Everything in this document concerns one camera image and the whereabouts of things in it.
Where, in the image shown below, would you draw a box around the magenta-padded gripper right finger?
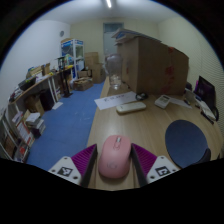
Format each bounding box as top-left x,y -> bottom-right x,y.
130,143 -> 181,188

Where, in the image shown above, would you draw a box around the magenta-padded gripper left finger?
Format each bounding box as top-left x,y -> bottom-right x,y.
48,143 -> 99,188

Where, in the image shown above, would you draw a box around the pink computer mouse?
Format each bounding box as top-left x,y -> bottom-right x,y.
98,134 -> 132,180

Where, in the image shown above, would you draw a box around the round dark blue mouse pad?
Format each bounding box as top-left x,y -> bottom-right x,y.
164,119 -> 212,169

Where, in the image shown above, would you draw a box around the white paper sheet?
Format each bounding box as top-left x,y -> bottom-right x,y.
94,91 -> 138,111

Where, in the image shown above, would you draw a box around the open cardboard box on floor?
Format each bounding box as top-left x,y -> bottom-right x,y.
73,77 -> 94,92

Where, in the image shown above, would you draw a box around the white book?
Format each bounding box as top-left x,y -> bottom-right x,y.
194,94 -> 218,122

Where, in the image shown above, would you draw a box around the black office chair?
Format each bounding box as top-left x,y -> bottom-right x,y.
194,75 -> 218,113

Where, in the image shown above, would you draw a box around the large brown cardboard box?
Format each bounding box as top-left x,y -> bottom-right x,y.
116,35 -> 190,97

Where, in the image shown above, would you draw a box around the stacked brown cardboard boxes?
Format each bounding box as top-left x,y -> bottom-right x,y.
83,51 -> 106,84

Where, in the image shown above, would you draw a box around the clear glass jar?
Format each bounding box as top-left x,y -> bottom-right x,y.
105,53 -> 124,90

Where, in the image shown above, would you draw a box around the blue and white cabinet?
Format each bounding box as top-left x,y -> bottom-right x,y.
60,38 -> 85,79

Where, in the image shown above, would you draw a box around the grey door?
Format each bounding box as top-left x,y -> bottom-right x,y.
102,22 -> 125,56

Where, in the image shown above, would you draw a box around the flat cardboard sheets stack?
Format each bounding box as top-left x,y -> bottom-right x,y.
111,28 -> 163,44

